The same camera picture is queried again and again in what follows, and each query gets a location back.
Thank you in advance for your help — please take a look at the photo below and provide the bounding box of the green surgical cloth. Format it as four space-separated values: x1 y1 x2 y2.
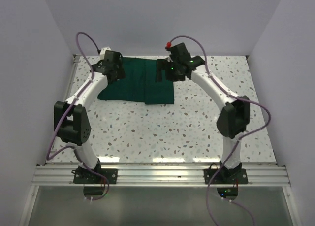
97 57 174 105

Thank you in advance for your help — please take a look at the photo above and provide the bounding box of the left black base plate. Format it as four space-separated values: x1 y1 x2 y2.
71 167 118 184

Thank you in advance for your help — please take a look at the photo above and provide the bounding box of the aluminium rail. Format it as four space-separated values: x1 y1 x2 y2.
44 55 81 163
31 164 291 187

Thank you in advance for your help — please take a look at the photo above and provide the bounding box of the aluminium front rail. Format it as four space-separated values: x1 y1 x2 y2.
31 164 291 187

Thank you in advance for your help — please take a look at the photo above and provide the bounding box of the aluminium left rail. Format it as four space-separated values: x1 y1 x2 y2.
44 55 81 163

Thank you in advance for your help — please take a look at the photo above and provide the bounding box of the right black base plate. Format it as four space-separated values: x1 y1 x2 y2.
203 168 249 185

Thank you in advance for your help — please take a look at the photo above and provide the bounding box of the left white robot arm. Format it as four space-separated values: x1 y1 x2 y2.
54 48 126 183

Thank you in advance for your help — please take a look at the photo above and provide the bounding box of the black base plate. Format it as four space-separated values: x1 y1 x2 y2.
71 167 118 184
203 168 249 185

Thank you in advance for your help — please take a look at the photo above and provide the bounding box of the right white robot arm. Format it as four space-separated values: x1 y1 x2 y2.
155 42 250 183

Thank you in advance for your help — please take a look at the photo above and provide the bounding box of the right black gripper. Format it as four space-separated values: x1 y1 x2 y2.
156 59 186 82

